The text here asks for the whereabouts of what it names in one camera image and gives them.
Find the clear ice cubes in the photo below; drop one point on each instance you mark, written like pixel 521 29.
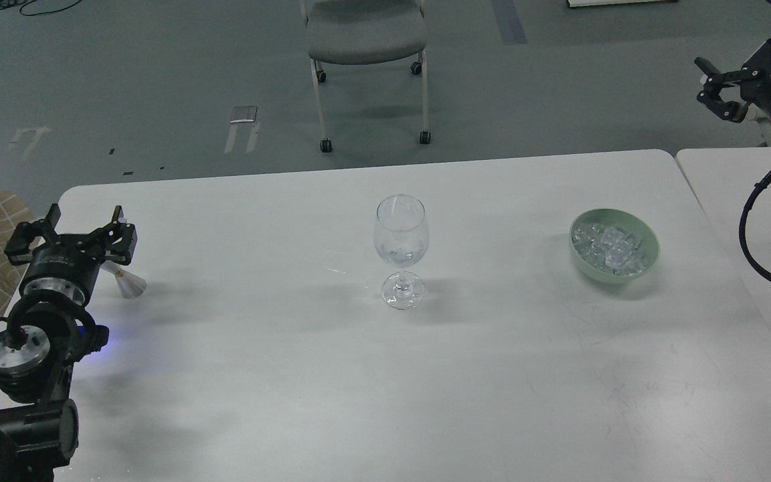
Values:
pixel 612 249

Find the grey floor plate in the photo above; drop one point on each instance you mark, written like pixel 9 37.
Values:
pixel 243 114

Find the steel cocktail jigger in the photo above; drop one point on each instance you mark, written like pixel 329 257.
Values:
pixel 130 285

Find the green bowl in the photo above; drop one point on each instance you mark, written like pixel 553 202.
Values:
pixel 628 222

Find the white chair at right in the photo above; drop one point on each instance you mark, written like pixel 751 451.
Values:
pixel 754 114

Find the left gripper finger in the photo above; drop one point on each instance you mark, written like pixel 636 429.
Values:
pixel 115 241
pixel 18 249

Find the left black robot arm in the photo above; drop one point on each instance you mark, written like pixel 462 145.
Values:
pixel 46 333

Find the clear wine glass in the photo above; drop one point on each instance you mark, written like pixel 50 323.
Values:
pixel 401 239

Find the grey office chair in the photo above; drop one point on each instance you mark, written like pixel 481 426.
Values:
pixel 366 33

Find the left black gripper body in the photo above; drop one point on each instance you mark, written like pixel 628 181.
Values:
pixel 69 266

